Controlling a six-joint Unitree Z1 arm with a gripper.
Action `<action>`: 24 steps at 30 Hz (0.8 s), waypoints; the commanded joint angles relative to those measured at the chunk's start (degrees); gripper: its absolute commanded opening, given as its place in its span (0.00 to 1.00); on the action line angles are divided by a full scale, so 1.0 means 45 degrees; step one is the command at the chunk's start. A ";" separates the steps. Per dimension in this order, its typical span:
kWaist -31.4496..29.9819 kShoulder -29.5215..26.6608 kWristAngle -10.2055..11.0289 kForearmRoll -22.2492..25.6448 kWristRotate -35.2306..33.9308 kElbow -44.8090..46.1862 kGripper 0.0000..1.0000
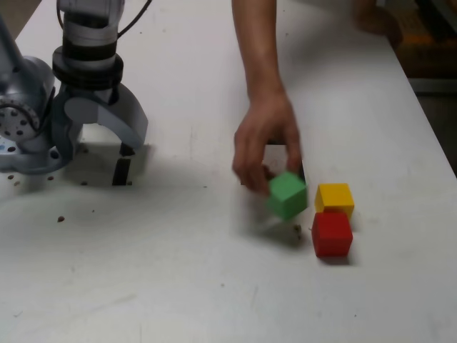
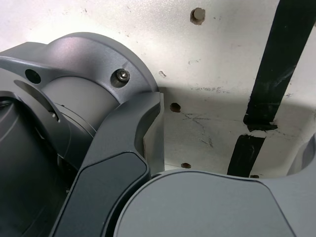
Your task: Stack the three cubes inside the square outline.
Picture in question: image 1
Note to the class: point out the grey metal bar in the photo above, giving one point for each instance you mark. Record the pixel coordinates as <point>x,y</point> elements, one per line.
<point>435,85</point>

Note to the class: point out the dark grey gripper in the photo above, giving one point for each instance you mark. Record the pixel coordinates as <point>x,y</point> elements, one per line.
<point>89,93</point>

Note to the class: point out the red cube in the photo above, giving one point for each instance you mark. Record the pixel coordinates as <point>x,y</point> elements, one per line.
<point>332,236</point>

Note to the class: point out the pale panel with dark frame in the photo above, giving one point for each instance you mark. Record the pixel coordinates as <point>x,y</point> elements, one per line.
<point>441,16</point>

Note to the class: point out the black tape strip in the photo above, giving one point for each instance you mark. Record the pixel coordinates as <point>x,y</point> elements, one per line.
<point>121,173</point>

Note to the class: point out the yellow cube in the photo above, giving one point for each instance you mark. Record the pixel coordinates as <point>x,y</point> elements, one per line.
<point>335,196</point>

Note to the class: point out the person's left hand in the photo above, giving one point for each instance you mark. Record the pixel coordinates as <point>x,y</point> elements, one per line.
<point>378,19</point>

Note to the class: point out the person's right hand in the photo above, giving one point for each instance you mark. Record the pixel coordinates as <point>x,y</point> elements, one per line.
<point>267,121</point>

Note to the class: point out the black tape square outline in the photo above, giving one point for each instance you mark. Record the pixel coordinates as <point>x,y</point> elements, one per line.
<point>303,173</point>

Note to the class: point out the green cube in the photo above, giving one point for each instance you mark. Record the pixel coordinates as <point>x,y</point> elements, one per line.
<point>287,198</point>

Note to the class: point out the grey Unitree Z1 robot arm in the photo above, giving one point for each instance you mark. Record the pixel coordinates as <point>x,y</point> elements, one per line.
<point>28,89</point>

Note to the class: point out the person's right forearm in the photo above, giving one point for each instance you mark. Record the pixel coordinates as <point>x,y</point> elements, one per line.
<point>257,43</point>

